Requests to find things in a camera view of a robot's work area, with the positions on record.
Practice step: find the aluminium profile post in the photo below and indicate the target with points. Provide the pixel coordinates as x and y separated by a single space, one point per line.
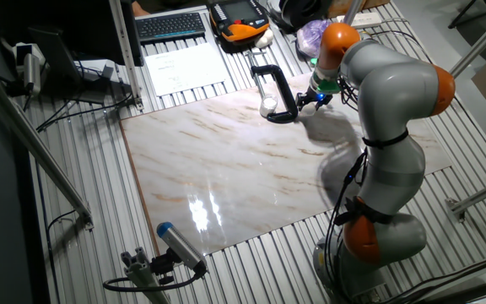
125 46

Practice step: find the translucent purple plastic bag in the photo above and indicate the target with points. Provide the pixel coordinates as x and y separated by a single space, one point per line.
310 38

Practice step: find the orange and black teach pendant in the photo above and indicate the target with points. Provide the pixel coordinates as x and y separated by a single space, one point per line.
239 30

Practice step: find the bare human hand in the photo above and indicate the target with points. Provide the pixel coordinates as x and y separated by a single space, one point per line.
137 8

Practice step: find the small white rounded object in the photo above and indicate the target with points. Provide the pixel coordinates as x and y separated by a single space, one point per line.
264 39

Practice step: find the black camera clamp mount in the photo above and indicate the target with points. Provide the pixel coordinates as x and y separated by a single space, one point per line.
163 266

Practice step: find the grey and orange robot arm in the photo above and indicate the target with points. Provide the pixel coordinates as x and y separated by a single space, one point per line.
395 97

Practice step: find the black computer keyboard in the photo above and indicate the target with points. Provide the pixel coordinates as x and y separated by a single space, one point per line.
169 26

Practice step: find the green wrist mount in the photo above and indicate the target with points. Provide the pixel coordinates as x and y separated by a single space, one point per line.
325 86

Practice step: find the aluminium profile bar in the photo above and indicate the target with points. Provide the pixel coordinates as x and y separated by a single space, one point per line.
36 142
479 194
479 44

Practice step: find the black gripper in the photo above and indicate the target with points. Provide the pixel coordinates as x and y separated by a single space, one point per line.
314 96

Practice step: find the white power strip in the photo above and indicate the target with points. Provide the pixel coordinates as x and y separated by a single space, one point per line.
367 19

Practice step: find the grey electronics box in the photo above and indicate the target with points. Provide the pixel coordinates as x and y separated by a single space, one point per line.
97 69

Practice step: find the grey metal pole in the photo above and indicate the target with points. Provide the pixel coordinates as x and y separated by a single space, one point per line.
354 10

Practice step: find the black C-clamp with steel screw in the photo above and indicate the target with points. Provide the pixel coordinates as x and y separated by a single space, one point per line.
287 105

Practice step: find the short aluminium profile stub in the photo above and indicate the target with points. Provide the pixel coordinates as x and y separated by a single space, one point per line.
142 274

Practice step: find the dark grey tilted panel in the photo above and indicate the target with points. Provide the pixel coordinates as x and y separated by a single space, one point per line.
55 55

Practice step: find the white paper sheet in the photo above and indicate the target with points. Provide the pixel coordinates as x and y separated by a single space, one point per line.
184 67

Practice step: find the marble pattern board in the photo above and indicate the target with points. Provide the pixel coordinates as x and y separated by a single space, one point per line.
209 169

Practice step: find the grey camera on white mount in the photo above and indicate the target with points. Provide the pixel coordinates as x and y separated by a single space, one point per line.
32 72

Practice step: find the black computer monitor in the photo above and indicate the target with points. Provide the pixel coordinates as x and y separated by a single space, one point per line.
95 29

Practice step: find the dark metal beam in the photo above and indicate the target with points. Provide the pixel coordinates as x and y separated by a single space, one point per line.
471 291

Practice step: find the grey camera with blue cap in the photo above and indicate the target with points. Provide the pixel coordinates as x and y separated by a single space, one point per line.
179 245

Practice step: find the brown cardboard box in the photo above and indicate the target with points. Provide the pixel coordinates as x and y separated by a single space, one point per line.
338 7

